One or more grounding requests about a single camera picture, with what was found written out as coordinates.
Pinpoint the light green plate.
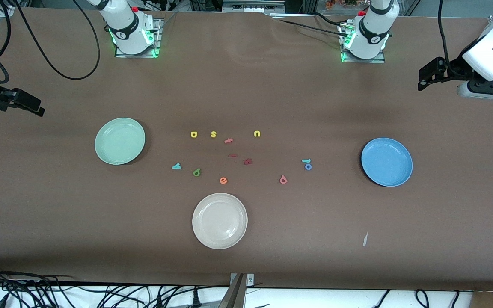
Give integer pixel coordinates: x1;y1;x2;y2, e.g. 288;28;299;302
95;118;146;166

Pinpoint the blue plate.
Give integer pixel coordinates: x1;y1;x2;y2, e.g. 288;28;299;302
361;137;413;187

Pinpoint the beige plate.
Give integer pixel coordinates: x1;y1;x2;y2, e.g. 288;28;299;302
192;193;248;250

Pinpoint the grey metal bar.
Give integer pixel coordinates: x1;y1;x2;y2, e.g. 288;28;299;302
217;274;247;308

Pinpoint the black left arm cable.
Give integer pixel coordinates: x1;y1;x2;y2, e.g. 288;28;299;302
437;0;452;65

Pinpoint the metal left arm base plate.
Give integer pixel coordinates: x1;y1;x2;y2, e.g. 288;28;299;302
340;24;386;64

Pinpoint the black tabletop cable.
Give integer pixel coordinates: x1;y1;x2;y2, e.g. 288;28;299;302
272;13;350;37

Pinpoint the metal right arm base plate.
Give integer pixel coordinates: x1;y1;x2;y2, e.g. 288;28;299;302
115;17;162;59

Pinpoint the aluminium frame profile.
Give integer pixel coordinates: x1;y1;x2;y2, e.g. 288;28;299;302
222;0;286;13

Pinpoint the small metal bracket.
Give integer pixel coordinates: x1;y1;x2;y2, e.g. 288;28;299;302
229;273;255;288

